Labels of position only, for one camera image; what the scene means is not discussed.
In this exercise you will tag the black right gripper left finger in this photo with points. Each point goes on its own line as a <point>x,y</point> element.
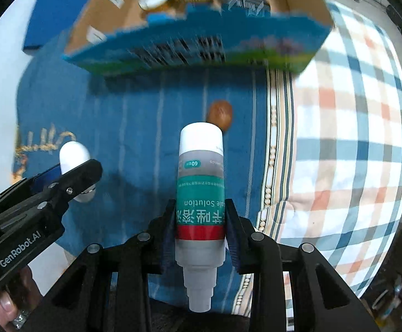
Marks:
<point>106,289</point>

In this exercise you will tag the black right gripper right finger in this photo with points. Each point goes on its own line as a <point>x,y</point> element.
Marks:
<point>322,301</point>

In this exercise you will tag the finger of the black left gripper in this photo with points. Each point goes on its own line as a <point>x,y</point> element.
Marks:
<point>76,179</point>

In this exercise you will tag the white oval case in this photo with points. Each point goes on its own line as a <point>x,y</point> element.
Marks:
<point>71,155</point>

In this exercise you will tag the green label solution bottle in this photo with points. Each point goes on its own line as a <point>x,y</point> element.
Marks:
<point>200,212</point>

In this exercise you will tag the brown walnut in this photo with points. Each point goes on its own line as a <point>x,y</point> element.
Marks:
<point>220,113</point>

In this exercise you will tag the left hand with ring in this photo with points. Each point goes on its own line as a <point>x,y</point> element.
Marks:
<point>8,308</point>

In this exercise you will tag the blue striped blanket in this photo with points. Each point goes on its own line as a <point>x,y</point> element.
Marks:
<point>131,125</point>

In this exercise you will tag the plaid checkered blanket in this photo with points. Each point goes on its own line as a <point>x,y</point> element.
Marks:
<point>340,171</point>

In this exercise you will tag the blue foam mat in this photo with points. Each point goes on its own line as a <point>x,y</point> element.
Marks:
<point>48,19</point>

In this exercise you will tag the open cardboard box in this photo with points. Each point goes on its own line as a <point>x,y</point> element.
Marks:
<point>114,37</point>

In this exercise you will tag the clear lid round tin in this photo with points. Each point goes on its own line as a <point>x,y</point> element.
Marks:
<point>256,8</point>

